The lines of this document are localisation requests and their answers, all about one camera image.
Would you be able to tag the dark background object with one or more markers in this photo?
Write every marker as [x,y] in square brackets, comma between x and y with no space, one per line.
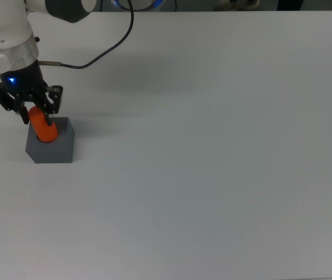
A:
[289,4]

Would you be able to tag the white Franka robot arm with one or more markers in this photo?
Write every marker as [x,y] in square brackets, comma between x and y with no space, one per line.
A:
[5,26]

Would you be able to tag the grey block with round hole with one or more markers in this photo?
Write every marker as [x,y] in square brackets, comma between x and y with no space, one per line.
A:
[55,151]

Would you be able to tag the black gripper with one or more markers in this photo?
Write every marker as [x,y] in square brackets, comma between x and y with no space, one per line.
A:
[22,81]

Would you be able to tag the orange cylinder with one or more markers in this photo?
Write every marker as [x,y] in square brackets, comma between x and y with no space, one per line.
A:
[44,128]

